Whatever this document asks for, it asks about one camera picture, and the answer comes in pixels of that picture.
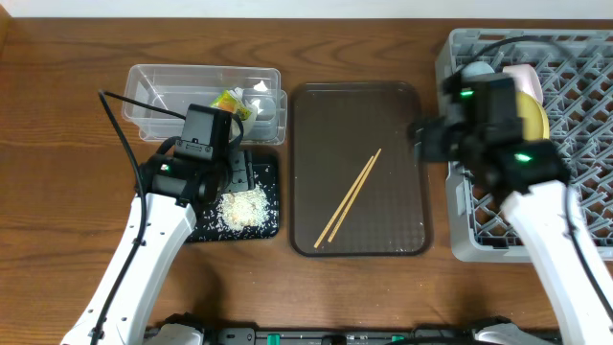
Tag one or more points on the brown serving tray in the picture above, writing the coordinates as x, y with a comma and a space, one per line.
335, 129

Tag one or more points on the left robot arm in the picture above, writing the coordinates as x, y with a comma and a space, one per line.
174, 187

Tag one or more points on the yellow plate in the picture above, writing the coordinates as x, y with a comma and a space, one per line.
534, 117

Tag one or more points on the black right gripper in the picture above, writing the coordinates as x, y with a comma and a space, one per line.
432, 141

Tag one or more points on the black waste tray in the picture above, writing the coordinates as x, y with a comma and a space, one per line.
210, 229

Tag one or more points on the wooden chopstick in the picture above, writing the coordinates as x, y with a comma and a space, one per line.
342, 204
352, 199

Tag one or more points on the light blue bowl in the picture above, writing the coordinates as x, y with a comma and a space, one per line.
476, 68

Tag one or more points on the clear plastic waste bin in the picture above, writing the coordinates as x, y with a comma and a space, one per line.
174, 87

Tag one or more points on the green snack wrapper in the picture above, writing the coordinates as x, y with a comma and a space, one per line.
231, 101

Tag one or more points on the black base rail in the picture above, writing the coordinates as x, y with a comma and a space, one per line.
497, 332

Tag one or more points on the rice leftovers pile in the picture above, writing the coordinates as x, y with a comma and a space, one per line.
241, 210

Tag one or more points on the grey dishwasher rack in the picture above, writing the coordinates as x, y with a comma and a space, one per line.
575, 72

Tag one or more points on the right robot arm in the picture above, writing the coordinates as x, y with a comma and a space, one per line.
531, 187

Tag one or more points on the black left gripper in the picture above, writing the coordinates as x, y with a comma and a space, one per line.
240, 173

